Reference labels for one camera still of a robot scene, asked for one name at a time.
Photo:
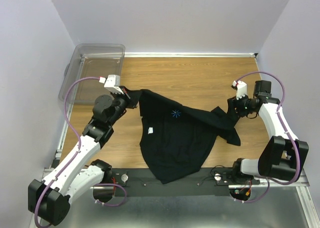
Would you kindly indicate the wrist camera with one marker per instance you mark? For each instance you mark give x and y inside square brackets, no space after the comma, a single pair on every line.
[111,83]
[241,89]

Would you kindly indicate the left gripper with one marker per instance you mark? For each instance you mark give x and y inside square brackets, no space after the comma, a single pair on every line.
[126,98]

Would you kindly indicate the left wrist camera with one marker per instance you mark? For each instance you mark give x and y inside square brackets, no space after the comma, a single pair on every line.
[111,83]

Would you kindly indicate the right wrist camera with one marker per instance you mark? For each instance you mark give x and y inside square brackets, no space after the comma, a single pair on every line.
[241,89]

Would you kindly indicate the clear plastic bin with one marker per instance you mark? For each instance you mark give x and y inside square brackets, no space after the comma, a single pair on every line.
[91,60]

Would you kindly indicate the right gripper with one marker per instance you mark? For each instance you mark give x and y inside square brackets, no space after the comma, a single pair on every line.
[240,113]

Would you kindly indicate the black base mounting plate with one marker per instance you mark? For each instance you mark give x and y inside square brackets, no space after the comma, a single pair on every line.
[217,181]

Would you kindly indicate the black t-shirt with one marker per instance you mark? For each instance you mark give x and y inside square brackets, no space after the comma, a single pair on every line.
[176,139]

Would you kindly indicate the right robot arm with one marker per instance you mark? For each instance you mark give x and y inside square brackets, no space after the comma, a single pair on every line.
[283,157]

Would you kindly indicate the aluminium front frame rail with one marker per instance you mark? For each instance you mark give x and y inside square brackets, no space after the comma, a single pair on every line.
[102,197]

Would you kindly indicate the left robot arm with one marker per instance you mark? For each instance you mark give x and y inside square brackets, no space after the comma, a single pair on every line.
[82,148]

